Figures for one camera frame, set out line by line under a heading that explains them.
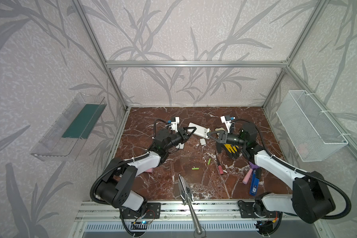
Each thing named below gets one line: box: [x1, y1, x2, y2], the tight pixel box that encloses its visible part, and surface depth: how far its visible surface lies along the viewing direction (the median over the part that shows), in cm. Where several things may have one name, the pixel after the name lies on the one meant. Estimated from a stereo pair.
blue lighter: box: [249, 167, 262, 197], surface depth 80 cm
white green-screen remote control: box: [186, 121, 211, 140], surface depth 79 cm
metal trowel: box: [178, 174, 203, 235], surface depth 78 cm
